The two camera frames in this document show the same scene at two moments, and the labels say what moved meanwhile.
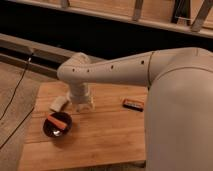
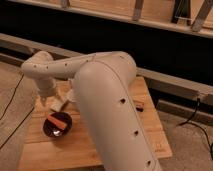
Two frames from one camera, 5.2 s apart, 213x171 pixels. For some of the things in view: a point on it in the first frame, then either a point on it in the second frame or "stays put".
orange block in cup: (57, 122) stays put
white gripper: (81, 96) → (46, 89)
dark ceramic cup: (57, 124) stays put
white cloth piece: (58, 103) stays put
